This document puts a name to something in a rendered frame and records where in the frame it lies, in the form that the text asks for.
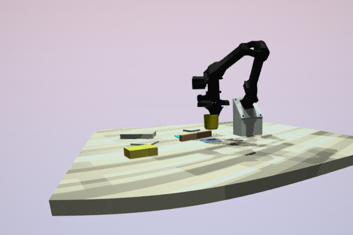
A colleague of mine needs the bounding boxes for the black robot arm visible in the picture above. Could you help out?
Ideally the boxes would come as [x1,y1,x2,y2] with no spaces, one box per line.
[192,40,270,109]

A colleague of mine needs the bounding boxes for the yellow rectangular block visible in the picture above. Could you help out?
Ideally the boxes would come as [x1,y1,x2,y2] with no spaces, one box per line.
[124,144,158,159]

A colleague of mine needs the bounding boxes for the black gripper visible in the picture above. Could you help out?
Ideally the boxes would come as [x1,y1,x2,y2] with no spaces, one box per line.
[198,88,229,115]

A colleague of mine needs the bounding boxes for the yellow cup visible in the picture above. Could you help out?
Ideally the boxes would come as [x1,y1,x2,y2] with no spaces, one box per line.
[204,114,219,130]

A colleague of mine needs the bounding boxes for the brown wooden bar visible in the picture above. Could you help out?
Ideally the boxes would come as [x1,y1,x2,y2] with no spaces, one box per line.
[179,130,212,142]

